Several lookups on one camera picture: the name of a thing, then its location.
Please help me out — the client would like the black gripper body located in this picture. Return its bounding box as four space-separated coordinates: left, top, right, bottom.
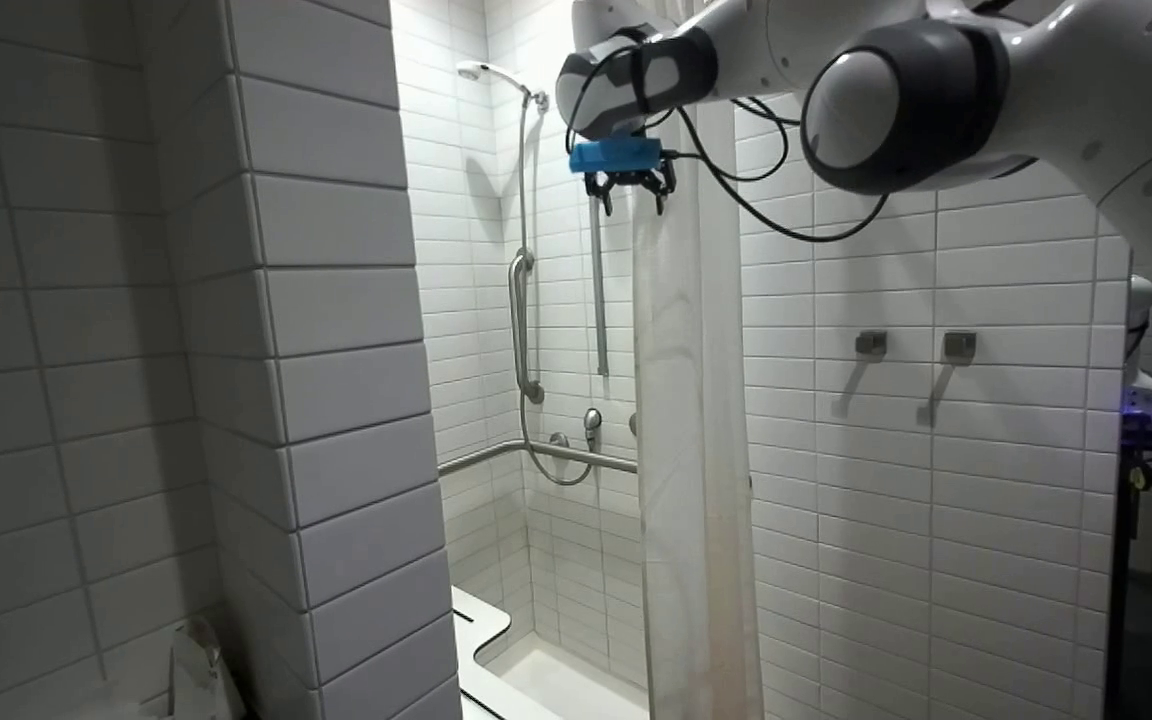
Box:
583 158 672 201

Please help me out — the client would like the white shower curtain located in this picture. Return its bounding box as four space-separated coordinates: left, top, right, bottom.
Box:
628 132 769 720

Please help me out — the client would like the chrome shower slide bar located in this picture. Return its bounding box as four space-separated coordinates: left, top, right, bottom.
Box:
583 197 615 379

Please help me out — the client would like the white slotted shower seat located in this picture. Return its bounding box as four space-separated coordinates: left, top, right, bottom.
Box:
448 583 515 720

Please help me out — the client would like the vertical chrome grab bar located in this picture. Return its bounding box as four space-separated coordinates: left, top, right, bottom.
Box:
503 243 547 408

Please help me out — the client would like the long chrome grab bar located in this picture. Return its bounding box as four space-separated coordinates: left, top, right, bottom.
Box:
437 439 642 478

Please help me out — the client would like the white bin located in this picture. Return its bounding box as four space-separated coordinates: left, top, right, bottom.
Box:
164 622 249 720

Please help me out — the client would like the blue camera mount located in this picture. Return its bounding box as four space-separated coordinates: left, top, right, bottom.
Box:
565 126 675 184

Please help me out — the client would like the chrome shower head and rail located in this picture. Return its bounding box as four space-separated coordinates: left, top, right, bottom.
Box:
512 90 600 490

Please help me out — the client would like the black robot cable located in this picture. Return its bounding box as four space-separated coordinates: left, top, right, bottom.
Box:
561 42 897 246

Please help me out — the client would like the square metal wall hook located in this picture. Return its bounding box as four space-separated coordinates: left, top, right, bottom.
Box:
830 327 891 418
918 327 981 431

